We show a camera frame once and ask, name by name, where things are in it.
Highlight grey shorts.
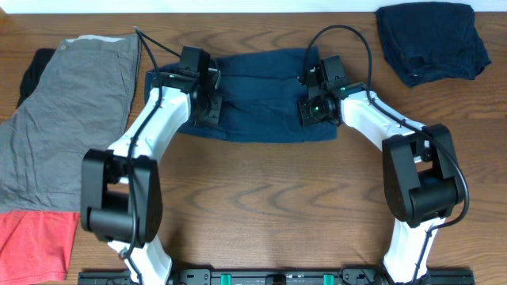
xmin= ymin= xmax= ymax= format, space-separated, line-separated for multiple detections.
xmin=1 ymin=35 xmax=140 ymax=212

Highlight black garment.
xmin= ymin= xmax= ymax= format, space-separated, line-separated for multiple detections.
xmin=17 ymin=48 xmax=55 ymax=108

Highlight folded navy garment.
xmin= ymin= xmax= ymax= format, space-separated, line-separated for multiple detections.
xmin=375 ymin=2 xmax=491 ymax=87

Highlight dark teal blue shorts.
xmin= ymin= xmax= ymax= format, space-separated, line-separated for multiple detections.
xmin=144 ymin=47 xmax=339 ymax=143

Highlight red garment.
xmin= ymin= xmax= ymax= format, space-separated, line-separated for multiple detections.
xmin=1 ymin=211 xmax=79 ymax=284

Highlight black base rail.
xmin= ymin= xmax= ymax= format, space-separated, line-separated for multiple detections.
xmin=78 ymin=267 xmax=475 ymax=285

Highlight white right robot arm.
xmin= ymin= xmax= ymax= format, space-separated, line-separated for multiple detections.
xmin=298 ymin=83 xmax=469 ymax=284

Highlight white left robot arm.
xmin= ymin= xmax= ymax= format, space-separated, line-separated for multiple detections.
xmin=78 ymin=69 xmax=221 ymax=284

